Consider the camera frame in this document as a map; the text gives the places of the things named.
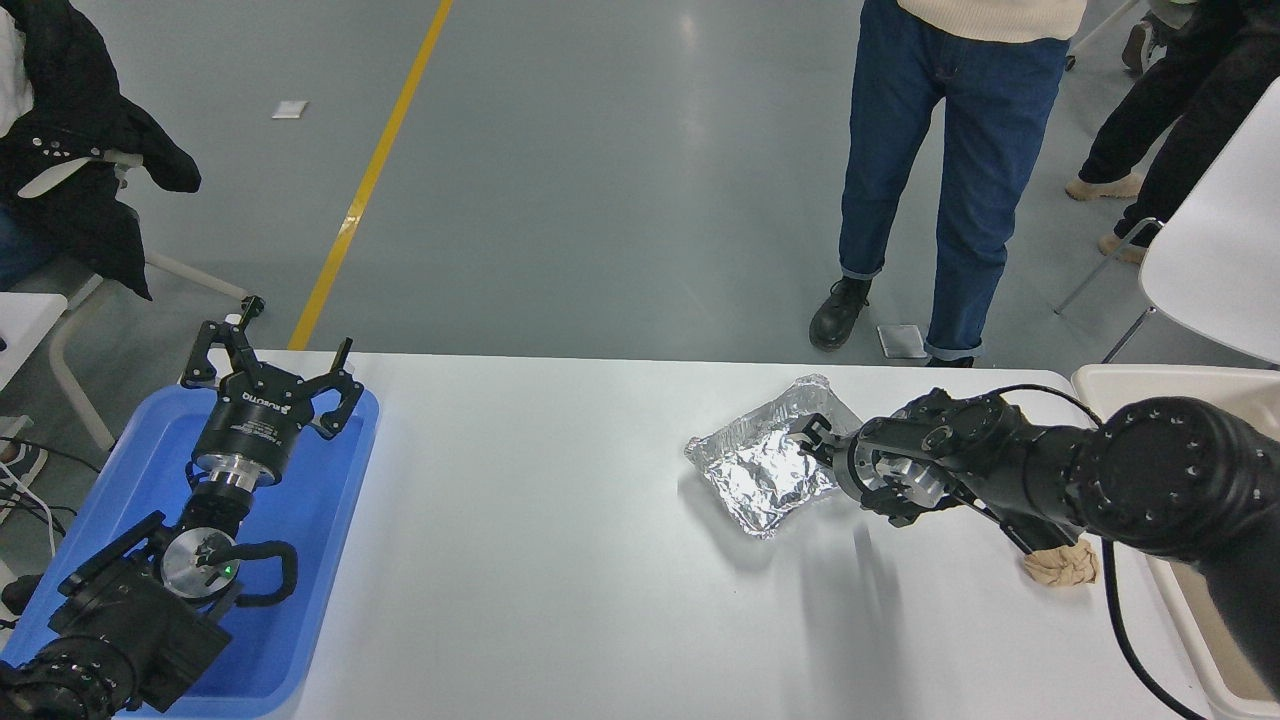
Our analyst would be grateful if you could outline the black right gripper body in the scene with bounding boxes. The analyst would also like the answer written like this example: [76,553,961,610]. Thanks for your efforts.
[832,418,887,514]

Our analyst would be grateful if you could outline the small white side table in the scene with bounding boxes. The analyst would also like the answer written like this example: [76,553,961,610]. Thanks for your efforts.
[0,293,69,391]

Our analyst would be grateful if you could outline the white shell chair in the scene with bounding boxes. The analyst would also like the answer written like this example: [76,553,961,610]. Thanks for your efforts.
[1055,75,1280,366]

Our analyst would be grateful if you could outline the standing person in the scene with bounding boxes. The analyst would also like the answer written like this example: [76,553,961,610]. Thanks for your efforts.
[808,0,1088,368]

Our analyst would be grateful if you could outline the white swivel chair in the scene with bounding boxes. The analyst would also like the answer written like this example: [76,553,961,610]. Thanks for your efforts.
[20,150,267,451]

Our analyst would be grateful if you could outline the small grey floor plate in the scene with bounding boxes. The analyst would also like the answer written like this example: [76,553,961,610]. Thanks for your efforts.
[877,323,931,359]

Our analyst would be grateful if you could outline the crumpled tan paper ball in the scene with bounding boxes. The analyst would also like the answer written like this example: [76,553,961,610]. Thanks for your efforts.
[1022,535,1099,588]

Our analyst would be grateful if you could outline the foil plate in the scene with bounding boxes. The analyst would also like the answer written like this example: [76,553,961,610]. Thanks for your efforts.
[684,374,867,541]

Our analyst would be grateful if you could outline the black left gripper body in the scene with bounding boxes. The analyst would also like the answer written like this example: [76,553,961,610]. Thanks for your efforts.
[190,367,305,473]

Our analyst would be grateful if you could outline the blue plastic tray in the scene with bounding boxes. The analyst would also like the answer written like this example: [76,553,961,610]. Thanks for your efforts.
[0,385,381,719]

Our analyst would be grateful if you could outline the large pale bin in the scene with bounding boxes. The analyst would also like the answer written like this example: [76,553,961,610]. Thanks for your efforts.
[1070,363,1280,720]

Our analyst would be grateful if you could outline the chair leg with caster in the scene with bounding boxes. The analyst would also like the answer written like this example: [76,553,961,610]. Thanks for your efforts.
[1060,0,1143,71]

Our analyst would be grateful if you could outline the black and white cables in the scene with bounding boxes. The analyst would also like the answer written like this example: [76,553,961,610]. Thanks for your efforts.
[0,435,79,561]

